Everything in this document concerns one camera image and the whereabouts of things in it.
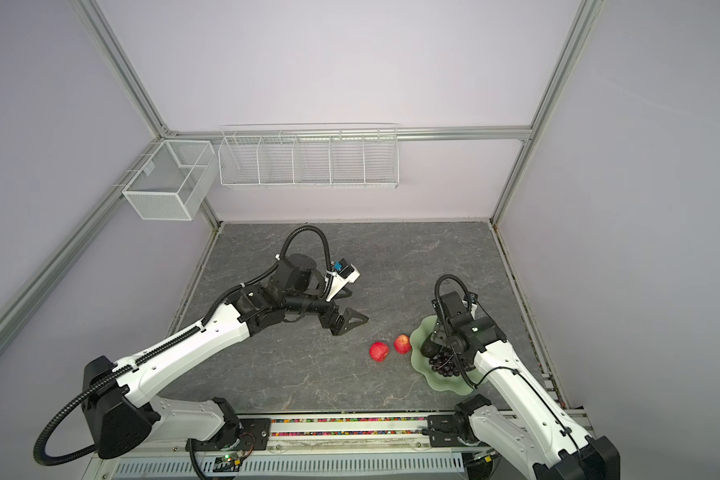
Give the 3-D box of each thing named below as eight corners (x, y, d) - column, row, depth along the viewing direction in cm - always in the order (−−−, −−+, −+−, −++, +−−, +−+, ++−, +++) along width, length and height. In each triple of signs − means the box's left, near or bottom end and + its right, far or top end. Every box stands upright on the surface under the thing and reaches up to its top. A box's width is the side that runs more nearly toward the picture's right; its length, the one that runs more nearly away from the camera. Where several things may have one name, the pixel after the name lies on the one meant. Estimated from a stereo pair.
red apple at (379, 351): (377, 365, 86) (378, 360, 83) (368, 352, 89) (368, 346, 85) (390, 356, 88) (390, 350, 85) (380, 343, 90) (380, 338, 87)
